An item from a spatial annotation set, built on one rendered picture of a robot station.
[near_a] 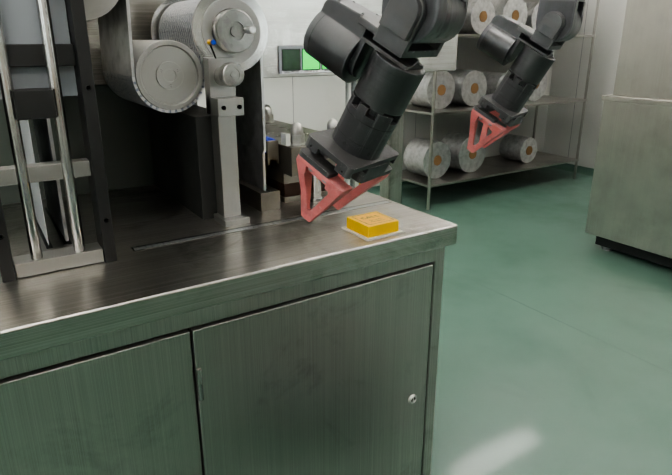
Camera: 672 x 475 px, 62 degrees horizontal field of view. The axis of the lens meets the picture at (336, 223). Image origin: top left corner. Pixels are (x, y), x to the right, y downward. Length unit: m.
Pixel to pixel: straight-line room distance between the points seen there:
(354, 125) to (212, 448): 0.63
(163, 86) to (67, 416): 0.56
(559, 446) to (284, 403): 1.21
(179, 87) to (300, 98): 3.19
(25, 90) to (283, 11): 0.80
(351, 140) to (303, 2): 0.99
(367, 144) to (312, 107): 3.71
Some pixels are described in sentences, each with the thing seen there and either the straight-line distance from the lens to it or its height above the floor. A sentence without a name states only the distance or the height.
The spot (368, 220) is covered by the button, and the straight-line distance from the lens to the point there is 1.02.
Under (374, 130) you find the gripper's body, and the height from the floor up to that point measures 1.15.
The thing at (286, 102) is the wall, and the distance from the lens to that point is 4.19.
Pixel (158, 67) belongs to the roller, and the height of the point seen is 1.19.
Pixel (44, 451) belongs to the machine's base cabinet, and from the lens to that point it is 0.93.
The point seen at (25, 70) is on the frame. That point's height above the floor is 1.19.
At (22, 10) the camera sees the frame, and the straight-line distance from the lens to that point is 0.93.
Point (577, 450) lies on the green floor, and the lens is 2.07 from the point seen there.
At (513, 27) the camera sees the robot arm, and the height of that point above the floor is 1.25.
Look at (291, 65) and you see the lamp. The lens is 1.53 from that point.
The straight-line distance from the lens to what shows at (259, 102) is 1.15.
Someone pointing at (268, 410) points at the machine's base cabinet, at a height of 0.62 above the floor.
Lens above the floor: 1.24
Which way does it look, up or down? 18 degrees down
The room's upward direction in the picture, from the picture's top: straight up
